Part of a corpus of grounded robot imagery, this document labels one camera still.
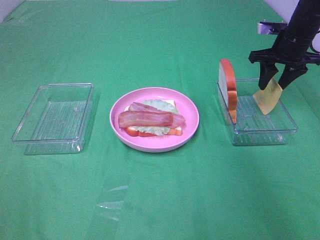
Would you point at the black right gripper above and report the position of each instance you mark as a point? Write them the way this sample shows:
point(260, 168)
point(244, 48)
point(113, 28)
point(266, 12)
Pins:
point(295, 60)

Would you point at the yellow cheese slice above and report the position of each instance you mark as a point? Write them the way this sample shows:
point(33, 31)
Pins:
point(268, 98)

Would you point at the bacon strip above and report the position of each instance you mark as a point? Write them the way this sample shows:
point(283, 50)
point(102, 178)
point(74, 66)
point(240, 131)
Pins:
point(158, 107)
point(144, 118)

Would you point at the green lettuce leaf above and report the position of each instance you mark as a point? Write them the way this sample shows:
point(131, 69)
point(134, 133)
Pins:
point(165, 105)

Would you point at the bread slice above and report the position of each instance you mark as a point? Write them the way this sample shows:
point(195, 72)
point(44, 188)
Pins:
point(228, 87)
point(135, 132)

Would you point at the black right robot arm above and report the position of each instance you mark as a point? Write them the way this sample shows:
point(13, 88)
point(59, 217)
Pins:
point(291, 46)

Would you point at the clear right plastic container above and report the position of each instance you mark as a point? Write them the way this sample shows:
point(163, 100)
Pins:
point(252, 127)

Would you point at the clear plastic container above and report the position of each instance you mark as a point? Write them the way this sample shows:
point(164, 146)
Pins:
point(57, 119)
point(252, 127)

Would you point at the pink plate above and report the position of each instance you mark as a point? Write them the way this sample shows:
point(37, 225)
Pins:
point(156, 143)

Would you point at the green tablecloth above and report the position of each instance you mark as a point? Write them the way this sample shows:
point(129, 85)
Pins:
point(207, 189)

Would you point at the clear left plastic container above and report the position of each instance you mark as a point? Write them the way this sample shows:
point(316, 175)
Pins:
point(57, 119)

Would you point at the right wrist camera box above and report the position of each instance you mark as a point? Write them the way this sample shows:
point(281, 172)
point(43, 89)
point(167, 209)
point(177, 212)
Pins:
point(270, 28)

